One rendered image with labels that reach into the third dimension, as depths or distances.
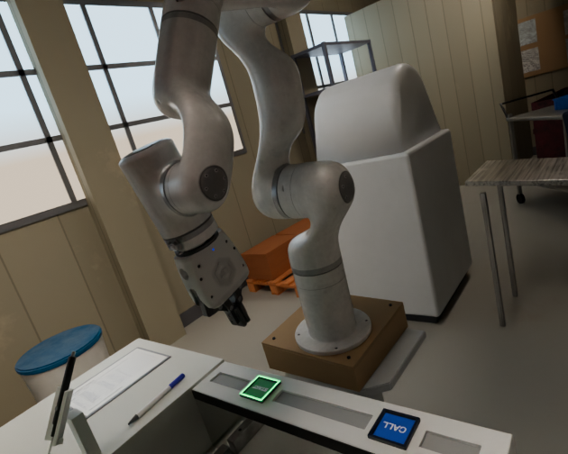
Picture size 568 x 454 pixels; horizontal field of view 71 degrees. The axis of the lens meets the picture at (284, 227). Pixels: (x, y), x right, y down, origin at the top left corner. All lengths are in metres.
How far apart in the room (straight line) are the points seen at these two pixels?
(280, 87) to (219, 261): 0.37
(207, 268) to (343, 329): 0.44
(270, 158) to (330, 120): 1.74
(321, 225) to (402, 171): 1.55
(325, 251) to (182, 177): 0.43
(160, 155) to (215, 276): 0.20
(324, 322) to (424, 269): 1.61
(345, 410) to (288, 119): 0.54
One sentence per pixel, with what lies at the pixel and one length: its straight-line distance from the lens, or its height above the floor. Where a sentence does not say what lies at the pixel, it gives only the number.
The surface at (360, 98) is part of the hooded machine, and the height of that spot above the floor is 1.43.
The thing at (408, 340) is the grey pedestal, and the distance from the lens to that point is 1.08.
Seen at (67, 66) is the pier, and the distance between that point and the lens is 3.24.
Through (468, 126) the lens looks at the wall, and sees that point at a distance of 5.74.
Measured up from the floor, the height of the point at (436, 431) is 0.96.
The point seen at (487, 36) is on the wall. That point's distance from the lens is 5.62.
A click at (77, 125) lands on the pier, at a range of 3.14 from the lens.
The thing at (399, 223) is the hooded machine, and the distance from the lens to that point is 2.43.
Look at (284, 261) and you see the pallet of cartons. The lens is 3.71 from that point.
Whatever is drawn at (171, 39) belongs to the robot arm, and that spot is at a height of 1.56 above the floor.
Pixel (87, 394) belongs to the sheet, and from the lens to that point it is 1.03.
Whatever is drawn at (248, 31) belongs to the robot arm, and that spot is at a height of 1.59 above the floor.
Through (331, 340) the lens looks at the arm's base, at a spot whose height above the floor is 0.91.
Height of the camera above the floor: 1.40
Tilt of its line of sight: 14 degrees down
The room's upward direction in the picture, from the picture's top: 16 degrees counter-clockwise
